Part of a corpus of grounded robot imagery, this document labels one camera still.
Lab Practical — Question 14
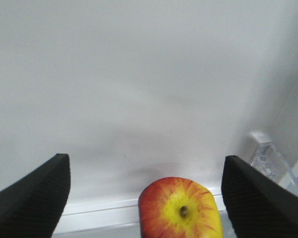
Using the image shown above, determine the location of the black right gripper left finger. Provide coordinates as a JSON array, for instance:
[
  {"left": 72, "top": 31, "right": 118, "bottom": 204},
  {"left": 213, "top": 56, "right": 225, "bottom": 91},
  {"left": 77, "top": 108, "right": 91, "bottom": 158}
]
[{"left": 0, "top": 154, "right": 71, "bottom": 238}]

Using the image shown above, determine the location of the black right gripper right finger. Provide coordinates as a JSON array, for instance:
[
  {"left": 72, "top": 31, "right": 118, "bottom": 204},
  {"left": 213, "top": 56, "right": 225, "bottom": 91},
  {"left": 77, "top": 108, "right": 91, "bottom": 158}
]
[{"left": 221, "top": 156, "right": 298, "bottom": 238}]

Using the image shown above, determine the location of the red yellow apple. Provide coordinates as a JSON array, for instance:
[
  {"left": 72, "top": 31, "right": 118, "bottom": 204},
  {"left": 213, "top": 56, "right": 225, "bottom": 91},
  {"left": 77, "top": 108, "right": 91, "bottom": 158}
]
[{"left": 138, "top": 177, "right": 224, "bottom": 238}]

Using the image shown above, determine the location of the upper clear door bin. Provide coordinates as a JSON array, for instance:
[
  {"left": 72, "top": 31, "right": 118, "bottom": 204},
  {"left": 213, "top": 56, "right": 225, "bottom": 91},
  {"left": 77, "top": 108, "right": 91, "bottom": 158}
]
[{"left": 52, "top": 133, "right": 298, "bottom": 238}]

